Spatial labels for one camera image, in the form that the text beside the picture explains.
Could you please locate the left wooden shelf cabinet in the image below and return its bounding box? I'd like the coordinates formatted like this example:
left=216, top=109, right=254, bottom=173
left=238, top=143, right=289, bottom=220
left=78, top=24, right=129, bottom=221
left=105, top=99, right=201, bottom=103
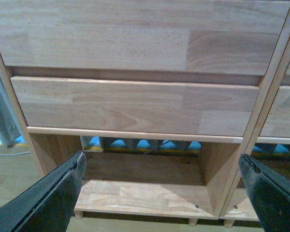
left=0, top=0, right=290, bottom=227

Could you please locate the lower wooden drawer, right cabinet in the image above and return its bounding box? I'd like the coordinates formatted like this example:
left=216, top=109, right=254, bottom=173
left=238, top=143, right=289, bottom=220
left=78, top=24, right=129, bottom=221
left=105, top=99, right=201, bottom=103
left=261, top=86, right=290, bottom=138

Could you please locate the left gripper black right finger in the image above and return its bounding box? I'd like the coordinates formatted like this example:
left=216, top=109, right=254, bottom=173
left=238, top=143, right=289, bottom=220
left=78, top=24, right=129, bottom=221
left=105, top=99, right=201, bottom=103
left=238, top=154, right=290, bottom=232

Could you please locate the wooden shelf cabinet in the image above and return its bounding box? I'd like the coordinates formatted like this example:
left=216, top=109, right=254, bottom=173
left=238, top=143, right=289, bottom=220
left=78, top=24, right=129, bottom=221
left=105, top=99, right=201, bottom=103
left=218, top=9, right=290, bottom=229
left=0, top=0, right=290, bottom=227

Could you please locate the wooden drawer, cabinet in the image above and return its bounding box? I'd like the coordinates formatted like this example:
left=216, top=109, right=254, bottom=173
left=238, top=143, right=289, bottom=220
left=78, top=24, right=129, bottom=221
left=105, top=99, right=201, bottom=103
left=11, top=76, right=259, bottom=136
left=261, top=86, right=290, bottom=138
left=0, top=0, right=290, bottom=75

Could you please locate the lower wooden drawer, left cabinet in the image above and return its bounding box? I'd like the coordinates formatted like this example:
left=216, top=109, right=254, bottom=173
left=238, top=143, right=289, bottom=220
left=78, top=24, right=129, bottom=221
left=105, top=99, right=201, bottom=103
left=11, top=76, right=259, bottom=136

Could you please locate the upper wooden drawer, left cabinet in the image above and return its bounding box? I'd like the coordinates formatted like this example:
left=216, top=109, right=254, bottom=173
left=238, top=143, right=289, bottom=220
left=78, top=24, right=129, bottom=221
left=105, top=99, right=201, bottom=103
left=0, top=0, right=290, bottom=75

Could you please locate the white cable on floor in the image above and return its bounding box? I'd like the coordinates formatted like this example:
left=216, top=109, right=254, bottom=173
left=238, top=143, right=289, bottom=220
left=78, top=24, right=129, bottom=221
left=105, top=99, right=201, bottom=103
left=0, top=151, right=30, bottom=159

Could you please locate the right wooden shelf cabinet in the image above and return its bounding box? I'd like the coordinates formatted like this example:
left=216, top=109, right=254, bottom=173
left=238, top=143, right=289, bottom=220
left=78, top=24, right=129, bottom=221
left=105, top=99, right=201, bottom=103
left=218, top=9, right=290, bottom=229

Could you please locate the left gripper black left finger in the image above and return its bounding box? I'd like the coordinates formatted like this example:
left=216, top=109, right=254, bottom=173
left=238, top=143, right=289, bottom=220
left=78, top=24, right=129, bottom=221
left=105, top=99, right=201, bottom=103
left=0, top=151, right=87, bottom=232

